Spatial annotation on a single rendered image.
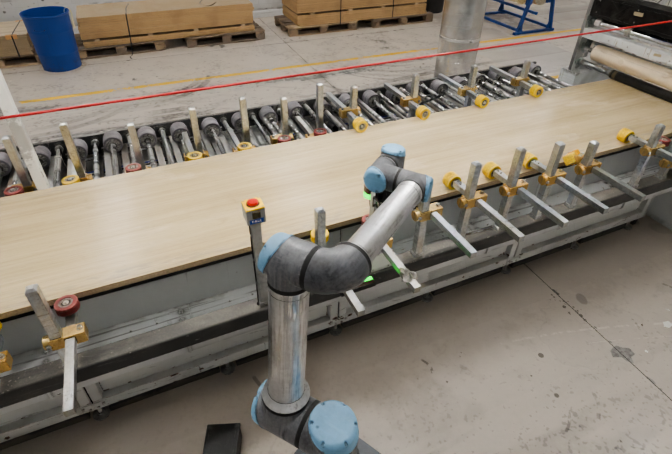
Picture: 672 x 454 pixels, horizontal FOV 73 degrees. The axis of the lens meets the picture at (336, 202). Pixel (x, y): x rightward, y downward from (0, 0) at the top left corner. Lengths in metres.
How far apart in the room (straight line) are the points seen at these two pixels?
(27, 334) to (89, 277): 0.34
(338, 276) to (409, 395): 1.57
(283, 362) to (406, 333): 1.54
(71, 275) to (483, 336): 2.15
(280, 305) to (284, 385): 0.31
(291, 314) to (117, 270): 0.97
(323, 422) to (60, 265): 1.23
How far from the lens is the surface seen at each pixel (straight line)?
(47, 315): 1.84
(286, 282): 1.15
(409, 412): 2.55
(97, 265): 2.07
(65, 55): 7.07
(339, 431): 1.49
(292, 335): 1.29
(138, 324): 2.17
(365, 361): 2.68
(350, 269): 1.11
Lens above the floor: 2.20
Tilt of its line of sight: 36 degrees down
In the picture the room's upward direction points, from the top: 1 degrees clockwise
